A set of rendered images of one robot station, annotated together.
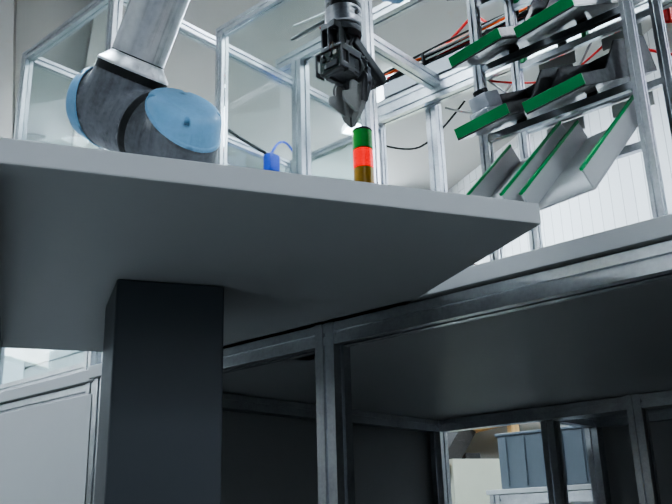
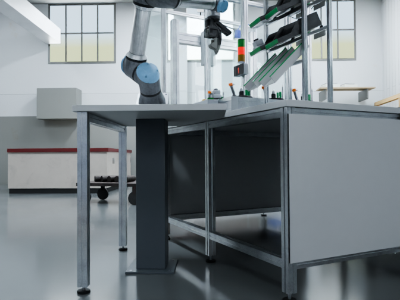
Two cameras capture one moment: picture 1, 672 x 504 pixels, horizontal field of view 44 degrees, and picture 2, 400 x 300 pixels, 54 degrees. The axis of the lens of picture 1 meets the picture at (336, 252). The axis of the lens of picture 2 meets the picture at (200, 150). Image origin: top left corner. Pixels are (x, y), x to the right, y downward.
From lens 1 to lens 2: 107 cm
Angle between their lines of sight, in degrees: 28
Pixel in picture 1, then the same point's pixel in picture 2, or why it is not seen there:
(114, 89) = (130, 64)
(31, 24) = not seen: outside the picture
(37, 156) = (93, 108)
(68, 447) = not seen: hidden behind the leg
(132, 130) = (134, 77)
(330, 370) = (207, 136)
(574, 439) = not seen: hidden behind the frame
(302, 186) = (156, 107)
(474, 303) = (234, 121)
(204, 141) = (152, 80)
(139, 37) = (134, 49)
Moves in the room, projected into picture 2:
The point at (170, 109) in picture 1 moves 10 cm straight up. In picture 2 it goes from (141, 72) to (141, 53)
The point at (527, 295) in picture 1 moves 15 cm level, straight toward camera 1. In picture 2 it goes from (244, 121) to (228, 118)
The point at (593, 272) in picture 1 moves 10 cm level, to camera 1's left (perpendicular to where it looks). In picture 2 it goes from (258, 116) to (237, 117)
